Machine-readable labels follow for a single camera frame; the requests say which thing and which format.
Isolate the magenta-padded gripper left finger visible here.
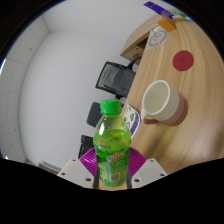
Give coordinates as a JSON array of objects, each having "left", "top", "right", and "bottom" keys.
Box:
[{"left": 57, "top": 147, "right": 100, "bottom": 190}]

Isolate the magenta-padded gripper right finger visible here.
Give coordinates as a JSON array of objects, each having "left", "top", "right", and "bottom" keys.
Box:
[{"left": 126, "top": 148, "right": 168, "bottom": 190}]

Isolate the green drink bottle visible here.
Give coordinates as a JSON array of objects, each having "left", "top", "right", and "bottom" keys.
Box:
[{"left": 92, "top": 98, "right": 133, "bottom": 188}]

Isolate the white printed sticker sheet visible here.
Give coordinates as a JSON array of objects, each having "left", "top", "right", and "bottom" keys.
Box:
[{"left": 122, "top": 103, "right": 141, "bottom": 139}]

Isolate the cream and brown mug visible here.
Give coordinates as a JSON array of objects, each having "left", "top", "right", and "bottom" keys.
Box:
[{"left": 140, "top": 79, "right": 189, "bottom": 127}]

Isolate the black mesh office chair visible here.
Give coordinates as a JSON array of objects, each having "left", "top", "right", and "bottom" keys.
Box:
[{"left": 95, "top": 56, "right": 143, "bottom": 100}]

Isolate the flat round red coaster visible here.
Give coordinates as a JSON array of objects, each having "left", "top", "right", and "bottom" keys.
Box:
[{"left": 172, "top": 49, "right": 195, "bottom": 72}]

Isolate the wooden side desk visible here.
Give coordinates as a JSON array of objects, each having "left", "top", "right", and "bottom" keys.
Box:
[{"left": 119, "top": 13, "right": 174, "bottom": 66}]

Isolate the orange-brown box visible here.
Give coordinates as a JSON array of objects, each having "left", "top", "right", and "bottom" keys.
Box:
[{"left": 157, "top": 18, "right": 177, "bottom": 33}]

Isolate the purple package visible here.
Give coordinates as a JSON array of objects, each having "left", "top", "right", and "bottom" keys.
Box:
[{"left": 143, "top": 0, "right": 174, "bottom": 19}]

